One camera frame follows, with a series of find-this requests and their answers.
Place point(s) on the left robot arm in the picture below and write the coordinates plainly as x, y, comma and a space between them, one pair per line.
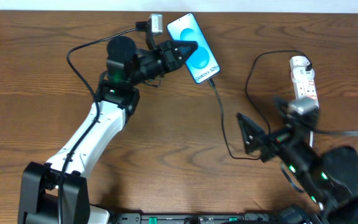
57, 191

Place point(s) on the blue Galaxy smartphone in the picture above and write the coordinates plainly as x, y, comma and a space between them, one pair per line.
201, 63

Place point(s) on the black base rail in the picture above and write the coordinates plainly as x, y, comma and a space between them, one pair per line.
292, 214

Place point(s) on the white USB charger adapter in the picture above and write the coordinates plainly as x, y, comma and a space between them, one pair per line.
300, 61

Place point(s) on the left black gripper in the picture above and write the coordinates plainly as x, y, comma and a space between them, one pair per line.
167, 56

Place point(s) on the white power strip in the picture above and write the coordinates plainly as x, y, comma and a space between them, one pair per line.
303, 82

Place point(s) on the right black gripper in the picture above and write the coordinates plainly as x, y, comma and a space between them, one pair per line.
265, 145

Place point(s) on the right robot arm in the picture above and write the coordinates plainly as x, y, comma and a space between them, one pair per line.
329, 179

